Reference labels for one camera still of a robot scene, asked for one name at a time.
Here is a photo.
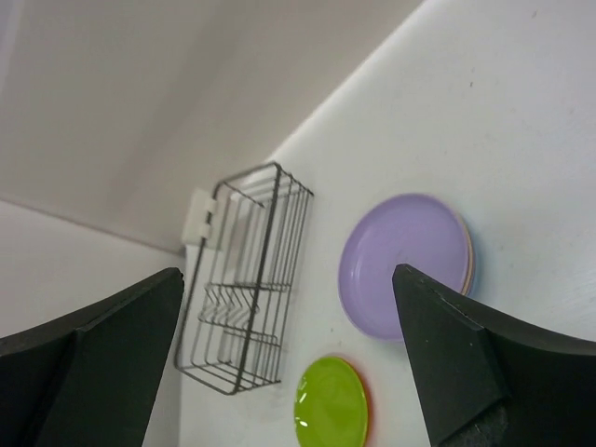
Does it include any yellow plate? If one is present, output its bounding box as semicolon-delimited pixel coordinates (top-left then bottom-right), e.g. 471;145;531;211
458;215;475;295

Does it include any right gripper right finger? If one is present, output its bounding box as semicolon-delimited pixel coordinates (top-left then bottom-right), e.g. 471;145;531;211
392;264;595;446

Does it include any orange plate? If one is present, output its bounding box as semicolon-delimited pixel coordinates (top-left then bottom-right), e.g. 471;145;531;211
343;357;375;446

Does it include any blue plate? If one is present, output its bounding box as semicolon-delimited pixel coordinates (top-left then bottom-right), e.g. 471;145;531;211
466;225;480;297

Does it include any grey wire dish rack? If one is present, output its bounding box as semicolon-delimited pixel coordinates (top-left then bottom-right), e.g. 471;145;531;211
174;161;314;396

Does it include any green plate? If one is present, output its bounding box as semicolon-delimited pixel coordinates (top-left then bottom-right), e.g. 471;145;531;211
293;356;370;447

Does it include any purple plate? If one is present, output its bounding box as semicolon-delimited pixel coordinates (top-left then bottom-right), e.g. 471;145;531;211
338;193;468;342

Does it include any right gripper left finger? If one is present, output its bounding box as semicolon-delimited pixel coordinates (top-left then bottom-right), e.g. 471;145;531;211
1;267;184;446

